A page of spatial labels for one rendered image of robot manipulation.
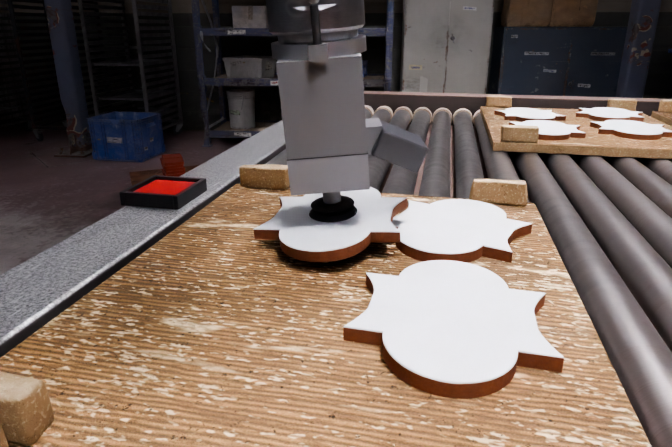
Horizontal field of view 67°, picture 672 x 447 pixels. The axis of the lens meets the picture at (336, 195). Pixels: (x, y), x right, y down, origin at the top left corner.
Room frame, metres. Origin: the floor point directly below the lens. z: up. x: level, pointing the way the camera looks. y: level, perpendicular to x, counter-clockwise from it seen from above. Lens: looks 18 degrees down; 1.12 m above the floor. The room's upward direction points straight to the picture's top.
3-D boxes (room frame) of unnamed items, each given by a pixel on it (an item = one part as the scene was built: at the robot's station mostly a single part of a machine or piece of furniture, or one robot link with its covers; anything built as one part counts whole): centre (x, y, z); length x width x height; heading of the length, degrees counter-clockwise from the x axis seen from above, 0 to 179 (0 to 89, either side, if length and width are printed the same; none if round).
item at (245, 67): (5.12, 0.84, 0.74); 0.44 x 0.36 x 0.20; 71
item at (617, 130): (0.99, -0.48, 0.94); 0.41 x 0.35 x 0.04; 168
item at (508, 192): (0.52, -0.18, 0.95); 0.06 x 0.02 x 0.03; 78
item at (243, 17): (5.15, 0.78, 1.20); 0.36 x 0.28 x 0.22; 73
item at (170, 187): (0.60, 0.21, 0.92); 0.06 x 0.06 x 0.01; 78
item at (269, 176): (0.58, 0.08, 0.95); 0.06 x 0.02 x 0.03; 78
